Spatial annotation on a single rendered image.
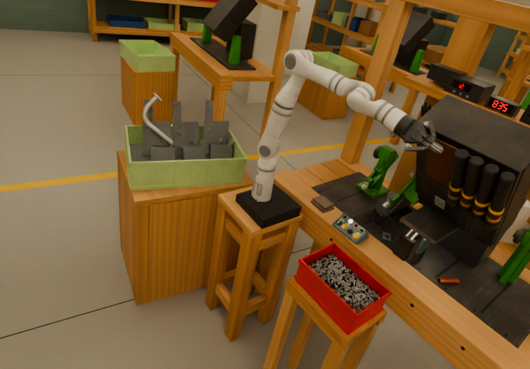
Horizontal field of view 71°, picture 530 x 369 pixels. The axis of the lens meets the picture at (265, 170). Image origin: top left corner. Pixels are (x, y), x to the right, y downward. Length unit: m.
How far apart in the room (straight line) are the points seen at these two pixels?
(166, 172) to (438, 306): 1.38
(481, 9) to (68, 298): 2.64
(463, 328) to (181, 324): 1.51
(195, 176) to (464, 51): 1.44
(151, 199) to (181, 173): 0.21
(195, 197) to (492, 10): 1.64
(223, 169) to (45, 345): 1.32
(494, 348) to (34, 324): 2.21
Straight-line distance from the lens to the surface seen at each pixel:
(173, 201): 2.01
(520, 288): 2.02
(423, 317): 1.69
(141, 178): 1.99
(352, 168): 2.39
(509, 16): 1.96
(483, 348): 1.65
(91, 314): 2.50
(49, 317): 2.55
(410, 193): 1.79
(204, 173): 2.02
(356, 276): 1.64
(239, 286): 2.01
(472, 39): 2.00
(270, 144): 1.65
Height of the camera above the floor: 1.97
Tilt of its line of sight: 31 degrees down
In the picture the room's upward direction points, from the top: 11 degrees clockwise
